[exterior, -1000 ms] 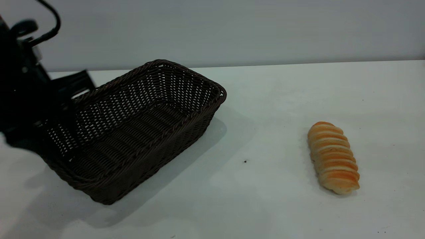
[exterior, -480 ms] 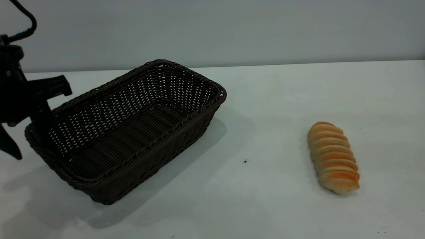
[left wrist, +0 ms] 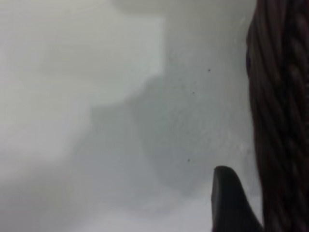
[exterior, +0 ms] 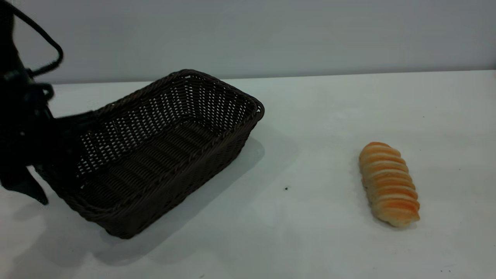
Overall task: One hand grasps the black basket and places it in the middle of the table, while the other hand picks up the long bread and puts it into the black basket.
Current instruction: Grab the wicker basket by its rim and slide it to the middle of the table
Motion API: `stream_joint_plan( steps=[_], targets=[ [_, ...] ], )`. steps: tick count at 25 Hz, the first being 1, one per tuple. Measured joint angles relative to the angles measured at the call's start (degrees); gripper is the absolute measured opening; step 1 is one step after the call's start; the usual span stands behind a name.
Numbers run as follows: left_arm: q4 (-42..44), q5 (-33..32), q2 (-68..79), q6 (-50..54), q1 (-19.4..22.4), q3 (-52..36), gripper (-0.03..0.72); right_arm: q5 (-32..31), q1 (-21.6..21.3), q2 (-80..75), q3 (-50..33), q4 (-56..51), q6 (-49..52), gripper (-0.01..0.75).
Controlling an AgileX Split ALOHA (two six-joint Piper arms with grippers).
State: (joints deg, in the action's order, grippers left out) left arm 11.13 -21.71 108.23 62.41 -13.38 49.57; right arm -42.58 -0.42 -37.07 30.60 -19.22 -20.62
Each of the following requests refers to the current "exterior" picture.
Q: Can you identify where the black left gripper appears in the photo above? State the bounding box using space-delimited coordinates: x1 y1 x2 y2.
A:
0 70 97 205

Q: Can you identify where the dark brown woven basket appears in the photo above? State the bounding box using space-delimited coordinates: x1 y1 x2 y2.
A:
35 69 265 239

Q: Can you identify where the orange ridged bread roll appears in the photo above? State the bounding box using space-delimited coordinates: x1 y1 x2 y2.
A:
358 142 420 227

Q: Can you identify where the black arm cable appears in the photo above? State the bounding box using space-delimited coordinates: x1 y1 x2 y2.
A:
10 2 64 78

